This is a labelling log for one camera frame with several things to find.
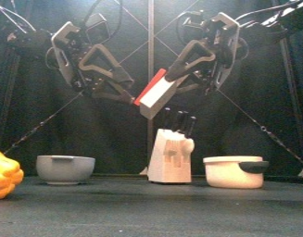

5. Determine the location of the black-handled toy knife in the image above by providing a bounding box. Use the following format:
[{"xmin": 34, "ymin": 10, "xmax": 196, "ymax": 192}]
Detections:
[
  {"xmin": 172, "ymin": 109, "xmax": 186, "ymax": 133},
  {"xmin": 184, "ymin": 115, "xmax": 198, "ymax": 139}
]

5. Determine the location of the diagonal frame brace wire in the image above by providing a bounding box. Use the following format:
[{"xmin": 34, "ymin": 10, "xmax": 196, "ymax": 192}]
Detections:
[
  {"xmin": 3, "ymin": 0, "xmax": 202, "ymax": 156},
  {"xmin": 114, "ymin": 0, "xmax": 303, "ymax": 169}
]

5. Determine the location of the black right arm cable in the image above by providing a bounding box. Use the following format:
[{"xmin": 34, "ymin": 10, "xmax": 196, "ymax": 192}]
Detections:
[{"xmin": 234, "ymin": 0, "xmax": 303, "ymax": 23}]

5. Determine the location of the grey vertical frame pole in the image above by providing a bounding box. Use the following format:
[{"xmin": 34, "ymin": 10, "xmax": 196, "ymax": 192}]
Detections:
[{"xmin": 146, "ymin": 0, "xmax": 157, "ymax": 156}]

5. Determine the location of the white wooden knife block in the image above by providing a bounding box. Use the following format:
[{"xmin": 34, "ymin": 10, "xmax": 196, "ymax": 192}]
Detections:
[{"xmin": 146, "ymin": 128, "xmax": 196, "ymax": 185}]

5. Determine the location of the grey toy pot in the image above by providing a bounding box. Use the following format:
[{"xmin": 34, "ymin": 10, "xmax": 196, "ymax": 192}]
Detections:
[{"xmin": 35, "ymin": 155, "xmax": 97, "ymax": 186}]

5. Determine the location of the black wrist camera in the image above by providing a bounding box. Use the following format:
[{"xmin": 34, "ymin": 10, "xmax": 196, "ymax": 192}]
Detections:
[
  {"xmin": 83, "ymin": 12, "xmax": 112, "ymax": 44},
  {"xmin": 178, "ymin": 10, "xmax": 212, "ymax": 43}
]

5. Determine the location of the dark frame side post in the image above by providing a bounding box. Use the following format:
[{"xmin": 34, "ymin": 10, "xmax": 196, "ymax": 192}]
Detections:
[{"xmin": 277, "ymin": 35, "xmax": 303, "ymax": 163}]

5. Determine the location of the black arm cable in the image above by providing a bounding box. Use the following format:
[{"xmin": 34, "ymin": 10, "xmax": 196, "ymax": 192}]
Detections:
[
  {"xmin": 234, "ymin": 0, "xmax": 303, "ymax": 23},
  {"xmin": 0, "ymin": 3, "xmax": 38, "ymax": 33}
]

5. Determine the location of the yellow toy bell pepper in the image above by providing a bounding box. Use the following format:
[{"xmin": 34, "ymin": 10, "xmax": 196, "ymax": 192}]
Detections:
[{"xmin": 0, "ymin": 148, "xmax": 26, "ymax": 201}]

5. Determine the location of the toy salmon sushi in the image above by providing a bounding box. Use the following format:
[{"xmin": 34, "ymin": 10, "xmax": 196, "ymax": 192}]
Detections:
[{"xmin": 133, "ymin": 68, "xmax": 189, "ymax": 120}]

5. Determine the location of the white toy pot, black handle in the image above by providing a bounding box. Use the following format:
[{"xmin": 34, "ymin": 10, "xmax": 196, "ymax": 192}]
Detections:
[{"xmin": 202, "ymin": 155, "xmax": 272, "ymax": 190}]

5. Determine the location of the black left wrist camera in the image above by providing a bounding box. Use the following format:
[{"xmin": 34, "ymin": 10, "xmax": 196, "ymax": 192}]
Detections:
[{"xmin": 83, "ymin": 12, "xmax": 112, "ymax": 44}]

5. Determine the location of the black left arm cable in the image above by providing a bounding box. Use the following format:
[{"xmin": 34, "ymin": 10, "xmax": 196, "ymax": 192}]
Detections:
[{"xmin": 0, "ymin": 3, "xmax": 38, "ymax": 33}]

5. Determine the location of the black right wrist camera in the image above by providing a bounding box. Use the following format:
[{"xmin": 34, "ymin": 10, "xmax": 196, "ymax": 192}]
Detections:
[{"xmin": 178, "ymin": 10, "xmax": 212, "ymax": 43}]

